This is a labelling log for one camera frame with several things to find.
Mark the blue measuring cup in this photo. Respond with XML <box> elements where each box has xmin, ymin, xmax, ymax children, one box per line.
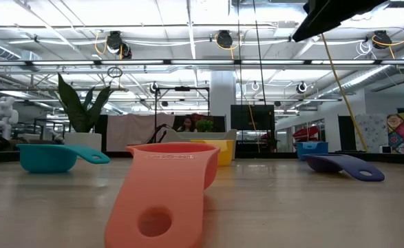
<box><xmin>295</xmin><ymin>141</ymin><xmax>330</xmax><ymax>161</ymax></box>

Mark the indigo measuring cup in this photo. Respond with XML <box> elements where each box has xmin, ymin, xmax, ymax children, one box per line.
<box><xmin>301</xmin><ymin>153</ymin><xmax>386</xmax><ymax>183</ymax></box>

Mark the yellow measuring cup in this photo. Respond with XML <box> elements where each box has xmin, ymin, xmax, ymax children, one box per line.
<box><xmin>189</xmin><ymin>138</ymin><xmax>235</xmax><ymax>167</ymax></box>

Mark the orange measuring cup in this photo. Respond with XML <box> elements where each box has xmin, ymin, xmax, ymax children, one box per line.
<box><xmin>104</xmin><ymin>141</ymin><xmax>221</xmax><ymax>248</ymax></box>

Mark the teal measuring cup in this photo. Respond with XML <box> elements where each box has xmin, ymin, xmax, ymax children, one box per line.
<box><xmin>16</xmin><ymin>143</ymin><xmax>111</xmax><ymax>174</ymax></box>

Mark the grey plastic basket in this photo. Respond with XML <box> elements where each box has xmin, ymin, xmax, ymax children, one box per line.
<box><xmin>167</xmin><ymin>128</ymin><xmax>238</xmax><ymax>161</ymax></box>

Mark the white floral cloth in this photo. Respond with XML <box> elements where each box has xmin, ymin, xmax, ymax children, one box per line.
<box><xmin>354</xmin><ymin>113</ymin><xmax>389</xmax><ymax>153</ymax></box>

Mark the black monitor screen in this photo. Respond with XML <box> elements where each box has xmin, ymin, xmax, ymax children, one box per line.
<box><xmin>230</xmin><ymin>103</ymin><xmax>276</xmax><ymax>132</ymax></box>

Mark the colourful patchwork quilt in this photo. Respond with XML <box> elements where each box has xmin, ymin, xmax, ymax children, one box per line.
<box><xmin>386</xmin><ymin>112</ymin><xmax>404</xmax><ymax>154</ymax></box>

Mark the long ceiling light strip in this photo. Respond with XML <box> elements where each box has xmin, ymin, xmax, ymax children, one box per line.
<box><xmin>0</xmin><ymin>59</ymin><xmax>404</xmax><ymax>68</ymax></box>

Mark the small green bush plant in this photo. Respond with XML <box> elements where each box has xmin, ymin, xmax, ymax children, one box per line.
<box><xmin>195</xmin><ymin>118</ymin><xmax>215</xmax><ymax>133</ymax></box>

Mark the person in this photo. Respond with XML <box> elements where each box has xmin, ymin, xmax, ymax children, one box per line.
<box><xmin>176</xmin><ymin>114</ymin><xmax>199</xmax><ymax>134</ymax></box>

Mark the pink cloth screen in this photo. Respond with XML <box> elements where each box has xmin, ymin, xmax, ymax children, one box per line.
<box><xmin>105</xmin><ymin>113</ymin><xmax>176</xmax><ymax>153</ymax></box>

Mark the green snake plant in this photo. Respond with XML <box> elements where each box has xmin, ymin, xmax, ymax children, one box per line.
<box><xmin>57</xmin><ymin>72</ymin><xmax>114</xmax><ymax>134</ymax></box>

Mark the white plant pot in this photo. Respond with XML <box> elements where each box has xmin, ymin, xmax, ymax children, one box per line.
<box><xmin>63</xmin><ymin>132</ymin><xmax>103</xmax><ymax>153</ymax></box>

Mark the black ceiling cable reel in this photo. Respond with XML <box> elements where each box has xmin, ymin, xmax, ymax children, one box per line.
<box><xmin>370</xmin><ymin>30</ymin><xmax>393</xmax><ymax>50</ymax></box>
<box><xmin>105</xmin><ymin>30</ymin><xmax>134</xmax><ymax>61</ymax></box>
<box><xmin>214</xmin><ymin>30</ymin><xmax>235</xmax><ymax>50</ymax></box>

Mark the silver ventilation duct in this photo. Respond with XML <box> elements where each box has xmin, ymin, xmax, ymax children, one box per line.
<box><xmin>319</xmin><ymin>42</ymin><xmax>404</xmax><ymax>99</ymax></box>
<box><xmin>0</xmin><ymin>35</ymin><xmax>41</xmax><ymax>63</ymax></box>

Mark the black hanging cable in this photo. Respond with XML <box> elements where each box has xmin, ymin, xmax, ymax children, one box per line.
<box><xmin>252</xmin><ymin>0</ymin><xmax>268</xmax><ymax>106</ymax></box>

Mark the yellow hanging cable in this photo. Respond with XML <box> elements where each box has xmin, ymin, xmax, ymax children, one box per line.
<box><xmin>319</xmin><ymin>32</ymin><xmax>370</xmax><ymax>153</ymax></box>

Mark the black metal stand frame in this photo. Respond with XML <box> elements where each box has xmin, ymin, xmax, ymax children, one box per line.
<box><xmin>153</xmin><ymin>85</ymin><xmax>211</xmax><ymax>144</ymax></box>

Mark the black aluminium table frame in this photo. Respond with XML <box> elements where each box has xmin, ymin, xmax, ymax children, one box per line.
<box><xmin>0</xmin><ymin>149</ymin><xmax>404</xmax><ymax>165</ymax></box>

